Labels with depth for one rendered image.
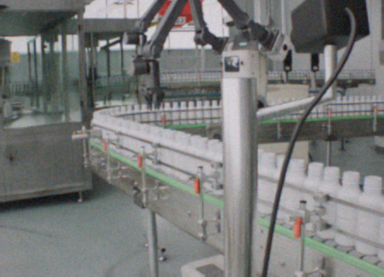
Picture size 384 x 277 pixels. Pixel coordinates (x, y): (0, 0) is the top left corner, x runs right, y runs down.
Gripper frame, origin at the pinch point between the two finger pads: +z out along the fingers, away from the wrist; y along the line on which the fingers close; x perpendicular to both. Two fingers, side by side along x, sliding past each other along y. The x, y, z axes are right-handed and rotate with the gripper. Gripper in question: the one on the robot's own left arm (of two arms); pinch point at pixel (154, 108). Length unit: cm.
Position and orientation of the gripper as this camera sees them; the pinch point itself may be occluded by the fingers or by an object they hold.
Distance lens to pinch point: 185.4
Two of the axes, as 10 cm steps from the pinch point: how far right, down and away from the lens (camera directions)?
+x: -4.7, -1.1, 8.7
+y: 8.8, -1.0, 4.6
